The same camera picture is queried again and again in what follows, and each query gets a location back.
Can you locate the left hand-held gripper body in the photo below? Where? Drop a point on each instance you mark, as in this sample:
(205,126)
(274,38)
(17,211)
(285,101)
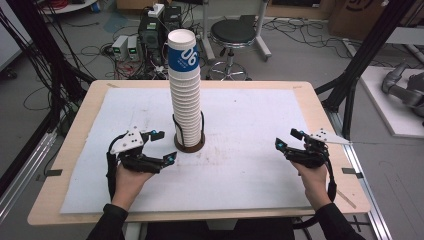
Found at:
(128,143)

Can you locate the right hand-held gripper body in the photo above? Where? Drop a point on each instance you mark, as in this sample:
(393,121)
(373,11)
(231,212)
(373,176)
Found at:
(313,155)

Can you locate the stack of white paper cups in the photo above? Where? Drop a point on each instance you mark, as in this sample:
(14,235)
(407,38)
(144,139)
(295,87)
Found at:
(186,110)

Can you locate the blue printed paper cup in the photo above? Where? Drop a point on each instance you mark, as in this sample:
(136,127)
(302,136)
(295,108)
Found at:
(183,56)

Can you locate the person's right hand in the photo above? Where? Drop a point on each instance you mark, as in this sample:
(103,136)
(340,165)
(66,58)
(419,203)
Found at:
(315,183)

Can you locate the person's left hand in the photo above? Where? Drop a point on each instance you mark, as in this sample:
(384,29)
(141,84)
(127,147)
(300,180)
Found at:
(128,183)

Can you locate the white foam mat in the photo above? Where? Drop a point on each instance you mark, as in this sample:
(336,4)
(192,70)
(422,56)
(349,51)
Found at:
(250,133)

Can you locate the black tape strip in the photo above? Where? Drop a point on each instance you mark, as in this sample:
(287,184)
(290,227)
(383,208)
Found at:
(351,171)
(54,172)

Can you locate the white floor board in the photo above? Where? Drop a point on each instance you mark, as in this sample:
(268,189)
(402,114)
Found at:
(386,110)

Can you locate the grey power supply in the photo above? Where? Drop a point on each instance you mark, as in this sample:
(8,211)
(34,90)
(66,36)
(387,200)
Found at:
(119,45)
(132,46)

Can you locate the person's lap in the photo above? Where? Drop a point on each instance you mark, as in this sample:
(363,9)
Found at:
(233,233)

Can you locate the black computer tower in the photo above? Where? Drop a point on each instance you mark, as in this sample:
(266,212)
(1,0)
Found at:
(151,33)

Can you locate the grey robot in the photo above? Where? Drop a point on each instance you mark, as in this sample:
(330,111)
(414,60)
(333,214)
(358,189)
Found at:
(405,91)

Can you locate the black round stool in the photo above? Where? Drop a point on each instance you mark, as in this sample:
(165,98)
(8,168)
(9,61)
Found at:
(233,31)

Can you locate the white power strip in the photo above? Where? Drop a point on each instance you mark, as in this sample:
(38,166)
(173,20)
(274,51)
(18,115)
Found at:
(156,10)

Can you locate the cardboard box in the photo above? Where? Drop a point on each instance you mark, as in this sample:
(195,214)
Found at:
(353,16)

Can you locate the white round table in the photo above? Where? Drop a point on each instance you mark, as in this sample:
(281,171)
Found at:
(71,6)

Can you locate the aluminium rail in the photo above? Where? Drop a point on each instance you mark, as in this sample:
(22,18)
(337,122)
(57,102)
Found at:
(363,186)
(23,176)

